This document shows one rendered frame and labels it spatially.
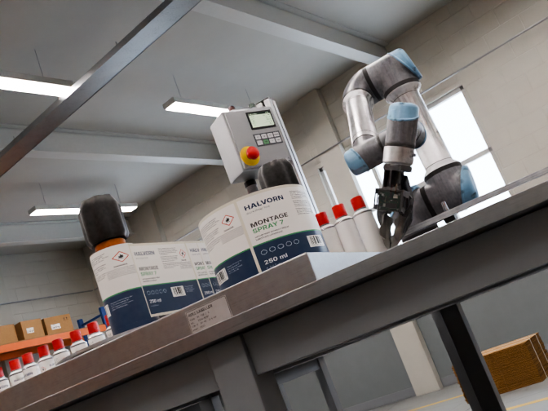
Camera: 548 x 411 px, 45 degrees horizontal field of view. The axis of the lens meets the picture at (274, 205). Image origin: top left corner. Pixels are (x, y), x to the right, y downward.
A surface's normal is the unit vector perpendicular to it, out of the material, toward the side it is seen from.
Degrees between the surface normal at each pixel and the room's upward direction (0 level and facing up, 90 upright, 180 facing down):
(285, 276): 90
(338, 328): 90
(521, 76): 90
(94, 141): 90
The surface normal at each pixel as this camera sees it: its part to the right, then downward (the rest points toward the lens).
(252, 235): -0.16, -0.18
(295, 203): 0.61, -0.40
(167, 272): 0.77, -0.42
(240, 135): 0.43, -0.37
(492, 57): -0.60, 0.02
